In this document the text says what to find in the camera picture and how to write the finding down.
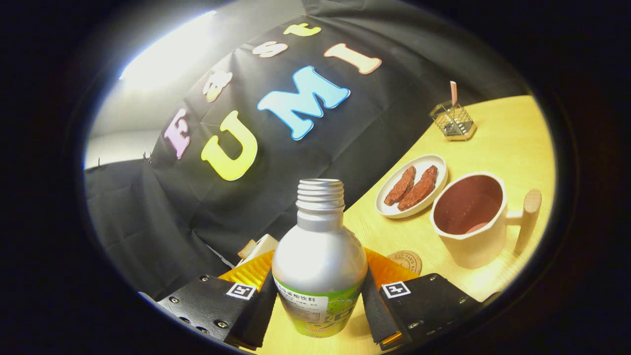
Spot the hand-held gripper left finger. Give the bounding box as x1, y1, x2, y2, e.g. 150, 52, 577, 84
156, 250, 280, 351

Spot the black backdrop cloth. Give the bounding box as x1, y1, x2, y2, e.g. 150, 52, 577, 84
84, 0, 530, 301

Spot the round cork coaster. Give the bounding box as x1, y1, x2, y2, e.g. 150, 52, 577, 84
387, 250, 423, 276

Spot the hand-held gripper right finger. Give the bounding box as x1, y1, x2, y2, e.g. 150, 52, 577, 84
361, 248, 486, 352

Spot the cream cup with wooden handle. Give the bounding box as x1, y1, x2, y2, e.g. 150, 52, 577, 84
430, 172, 543, 270

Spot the white oval plate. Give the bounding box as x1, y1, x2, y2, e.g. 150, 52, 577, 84
375, 154, 449, 219

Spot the wooden table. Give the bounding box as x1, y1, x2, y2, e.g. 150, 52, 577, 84
256, 95, 557, 355

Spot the brown meat piece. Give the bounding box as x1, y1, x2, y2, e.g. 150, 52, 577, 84
397, 165, 438, 212
384, 166, 417, 207

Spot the gold wire basket holder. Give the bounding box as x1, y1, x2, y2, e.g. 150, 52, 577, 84
429, 101, 478, 142

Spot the silver green label bottle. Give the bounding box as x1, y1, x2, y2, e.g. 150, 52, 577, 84
272, 178, 369, 338

